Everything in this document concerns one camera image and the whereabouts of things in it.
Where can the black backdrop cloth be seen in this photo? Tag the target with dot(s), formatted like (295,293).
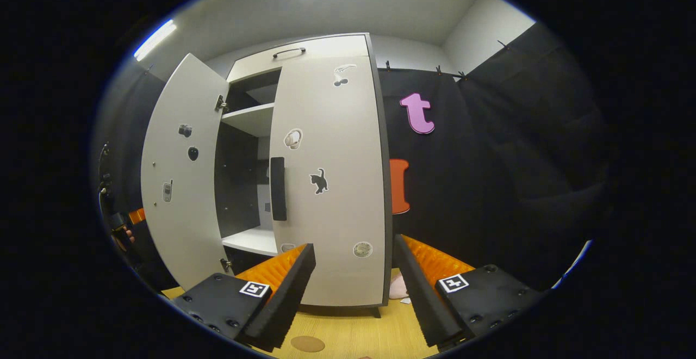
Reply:
(489,185)

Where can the white cabinet door phone sticker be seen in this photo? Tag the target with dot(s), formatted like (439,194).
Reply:
(185,228)

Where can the white cabinet door cat sticker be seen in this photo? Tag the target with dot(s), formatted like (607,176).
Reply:
(337,212)

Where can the white cabinet with shelves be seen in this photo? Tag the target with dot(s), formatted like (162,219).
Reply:
(250,119)

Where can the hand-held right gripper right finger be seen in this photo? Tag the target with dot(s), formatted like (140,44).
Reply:
(416,293)

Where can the small ceiling light panel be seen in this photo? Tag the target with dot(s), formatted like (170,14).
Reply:
(155,39)

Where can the round cork coaster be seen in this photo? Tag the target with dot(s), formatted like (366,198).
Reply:
(308,344)

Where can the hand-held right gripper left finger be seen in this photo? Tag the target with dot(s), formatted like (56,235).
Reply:
(291,299)

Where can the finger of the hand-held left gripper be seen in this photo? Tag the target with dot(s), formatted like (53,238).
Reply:
(137,216)

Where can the pink plush toy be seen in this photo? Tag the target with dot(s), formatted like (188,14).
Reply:
(398,288)

